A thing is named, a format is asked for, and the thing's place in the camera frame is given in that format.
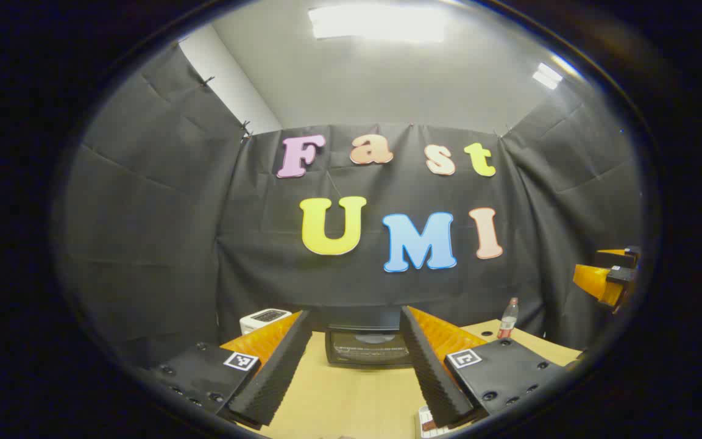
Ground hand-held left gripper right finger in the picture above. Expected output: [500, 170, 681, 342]
[400, 305, 572, 429]

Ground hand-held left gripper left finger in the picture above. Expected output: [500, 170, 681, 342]
[144, 310, 314, 429]

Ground black electric oven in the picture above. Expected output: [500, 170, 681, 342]
[325, 325, 416, 367]

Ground white keyboard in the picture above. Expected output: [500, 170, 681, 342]
[415, 405, 450, 439]

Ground white toaster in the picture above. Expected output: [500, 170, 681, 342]
[239, 309, 293, 335]

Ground clear water bottle red label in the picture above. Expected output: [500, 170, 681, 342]
[497, 298, 520, 340]

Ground black backdrop cloth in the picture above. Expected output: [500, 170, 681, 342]
[52, 43, 647, 366]

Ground small ceiling light panel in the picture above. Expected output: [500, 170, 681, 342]
[532, 61, 565, 91]

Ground large ceiling light panel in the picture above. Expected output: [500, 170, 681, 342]
[308, 5, 447, 43]

